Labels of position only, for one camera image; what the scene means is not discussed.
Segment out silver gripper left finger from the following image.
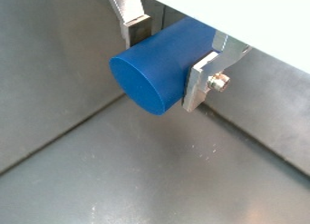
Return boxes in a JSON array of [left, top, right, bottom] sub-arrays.
[[110, 0, 151, 48]]

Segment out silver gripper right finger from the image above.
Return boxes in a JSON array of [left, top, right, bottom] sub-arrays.
[[182, 31, 253, 112]]

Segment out blue oval cylinder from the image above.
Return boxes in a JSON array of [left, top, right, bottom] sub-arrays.
[[110, 17, 215, 115]]

